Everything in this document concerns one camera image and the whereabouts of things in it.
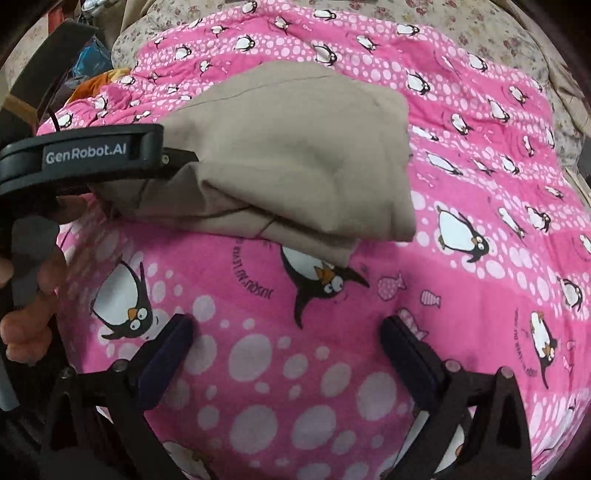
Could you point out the blue plastic bag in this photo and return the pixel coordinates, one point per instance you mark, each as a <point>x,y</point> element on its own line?
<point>94,59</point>

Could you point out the person's left hand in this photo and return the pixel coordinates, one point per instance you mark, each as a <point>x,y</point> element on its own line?
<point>26,332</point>

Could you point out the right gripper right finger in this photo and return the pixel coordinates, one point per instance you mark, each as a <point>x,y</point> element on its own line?
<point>476,426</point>

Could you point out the beige jacket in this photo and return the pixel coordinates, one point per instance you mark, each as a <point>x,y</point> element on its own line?
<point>292,153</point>

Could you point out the orange cloth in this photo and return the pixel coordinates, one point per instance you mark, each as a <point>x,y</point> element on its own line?
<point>91,87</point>

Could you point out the pink penguin print quilt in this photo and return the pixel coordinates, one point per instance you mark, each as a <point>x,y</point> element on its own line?
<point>287,378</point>

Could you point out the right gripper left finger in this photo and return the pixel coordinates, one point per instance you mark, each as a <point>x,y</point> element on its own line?
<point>95,426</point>

